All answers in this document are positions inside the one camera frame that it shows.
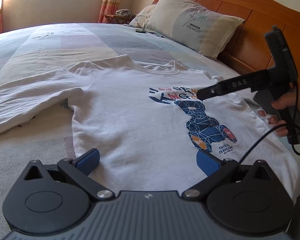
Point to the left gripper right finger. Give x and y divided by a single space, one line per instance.
217 171

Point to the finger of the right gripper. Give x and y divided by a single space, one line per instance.
227 86

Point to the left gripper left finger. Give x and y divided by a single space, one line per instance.
76 172

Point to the white printed sweatshirt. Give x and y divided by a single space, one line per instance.
147 123

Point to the person's right hand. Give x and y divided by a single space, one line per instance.
287 100

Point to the orange wooden headboard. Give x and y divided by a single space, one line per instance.
247 50

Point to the pastel striped bed sheet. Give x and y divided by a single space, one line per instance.
31 51

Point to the large dreamcity pillow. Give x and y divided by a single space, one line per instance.
193 25

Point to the small dark object on bed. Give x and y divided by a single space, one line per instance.
141 31

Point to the small rear pillow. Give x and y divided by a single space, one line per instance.
142 17

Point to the bundle on bedside table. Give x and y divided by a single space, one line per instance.
125 13

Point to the wooden bedside table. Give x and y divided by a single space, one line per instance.
115 19

